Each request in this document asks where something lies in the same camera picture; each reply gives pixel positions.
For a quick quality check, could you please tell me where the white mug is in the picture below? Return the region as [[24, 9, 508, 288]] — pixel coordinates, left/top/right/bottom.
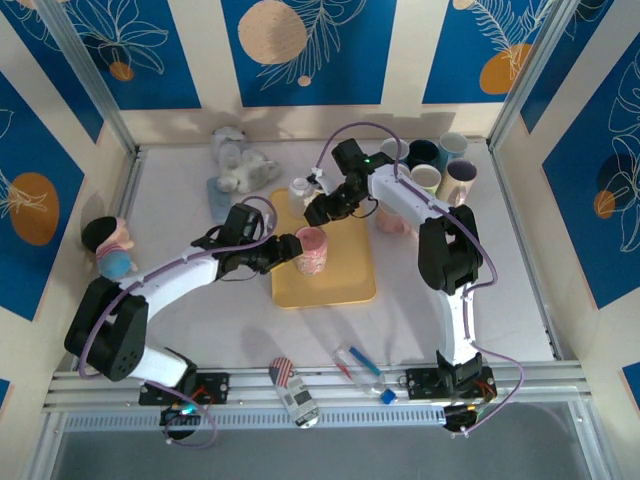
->
[[287, 176, 320, 222]]

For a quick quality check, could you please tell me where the rose pink mug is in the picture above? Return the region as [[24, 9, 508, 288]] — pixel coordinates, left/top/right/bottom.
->
[[293, 226, 331, 276]]

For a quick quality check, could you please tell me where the light blue patterned mug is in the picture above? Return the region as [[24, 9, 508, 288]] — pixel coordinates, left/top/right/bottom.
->
[[380, 138, 409, 166]]

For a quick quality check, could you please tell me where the pale pink tall mug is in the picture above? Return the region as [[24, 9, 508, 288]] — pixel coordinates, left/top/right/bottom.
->
[[375, 205, 415, 235]]

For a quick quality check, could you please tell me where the dark blue mug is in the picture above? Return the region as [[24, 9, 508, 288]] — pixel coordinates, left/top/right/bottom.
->
[[405, 139, 441, 169]]

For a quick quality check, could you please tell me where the light green mug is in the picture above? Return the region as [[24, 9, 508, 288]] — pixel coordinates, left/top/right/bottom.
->
[[409, 163, 444, 199]]

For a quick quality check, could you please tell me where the grey mug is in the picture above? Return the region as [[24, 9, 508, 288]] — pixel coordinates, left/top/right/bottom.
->
[[439, 159, 479, 199]]

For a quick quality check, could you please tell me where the grey plush toy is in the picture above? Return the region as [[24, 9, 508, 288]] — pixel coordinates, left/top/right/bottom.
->
[[208, 125, 281, 195]]

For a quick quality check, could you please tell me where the yellow plastic tray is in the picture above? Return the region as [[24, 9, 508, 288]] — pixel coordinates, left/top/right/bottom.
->
[[268, 185, 377, 310]]

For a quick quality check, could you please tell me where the flag patterned pouch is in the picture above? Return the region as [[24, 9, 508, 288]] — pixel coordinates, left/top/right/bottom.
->
[[268, 356, 296, 389]]

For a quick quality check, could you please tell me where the blue toothbrush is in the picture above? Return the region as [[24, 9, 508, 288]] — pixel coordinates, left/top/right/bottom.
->
[[348, 345, 382, 376]]

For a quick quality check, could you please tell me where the black-haired doll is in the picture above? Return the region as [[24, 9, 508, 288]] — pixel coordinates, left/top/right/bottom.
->
[[81, 215, 139, 280]]

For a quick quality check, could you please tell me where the white labelled can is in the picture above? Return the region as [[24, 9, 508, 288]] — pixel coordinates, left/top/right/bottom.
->
[[278, 375, 321, 429]]

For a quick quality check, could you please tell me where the clear plastic bottle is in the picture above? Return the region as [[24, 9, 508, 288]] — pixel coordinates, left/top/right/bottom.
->
[[331, 341, 398, 405]]

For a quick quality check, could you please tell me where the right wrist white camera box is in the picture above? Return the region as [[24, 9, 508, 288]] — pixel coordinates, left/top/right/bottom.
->
[[308, 167, 334, 196]]

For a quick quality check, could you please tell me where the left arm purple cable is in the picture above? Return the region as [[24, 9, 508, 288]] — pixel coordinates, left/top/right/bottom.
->
[[77, 195, 280, 449]]

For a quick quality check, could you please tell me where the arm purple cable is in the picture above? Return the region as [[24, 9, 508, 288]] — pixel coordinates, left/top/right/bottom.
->
[[314, 121, 525, 439], [77, 195, 280, 449]]

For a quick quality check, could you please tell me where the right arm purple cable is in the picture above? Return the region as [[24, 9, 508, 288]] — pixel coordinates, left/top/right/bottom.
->
[[314, 121, 525, 439]]

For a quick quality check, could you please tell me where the aluminium table side rail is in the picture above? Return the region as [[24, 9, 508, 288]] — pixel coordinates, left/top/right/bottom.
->
[[487, 142, 566, 362], [72, 147, 149, 371]]

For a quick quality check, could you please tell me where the aluminium mounting rail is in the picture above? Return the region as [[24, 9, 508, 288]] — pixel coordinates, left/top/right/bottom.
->
[[42, 360, 594, 414]]

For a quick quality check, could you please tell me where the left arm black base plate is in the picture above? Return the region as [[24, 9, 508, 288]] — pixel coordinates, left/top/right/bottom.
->
[[138, 371, 232, 407]]

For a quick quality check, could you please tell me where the grey slotted cable duct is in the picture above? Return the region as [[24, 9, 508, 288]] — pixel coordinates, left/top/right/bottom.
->
[[62, 404, 447, 433]]

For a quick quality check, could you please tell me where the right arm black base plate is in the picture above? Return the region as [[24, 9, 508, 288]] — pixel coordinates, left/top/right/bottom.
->
[[404, 366, 497, 402]]

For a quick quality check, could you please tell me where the aluminium frame post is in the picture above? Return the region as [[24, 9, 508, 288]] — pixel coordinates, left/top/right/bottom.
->
[[35, 0, 140, 155], [487, 0, 576, 154]]

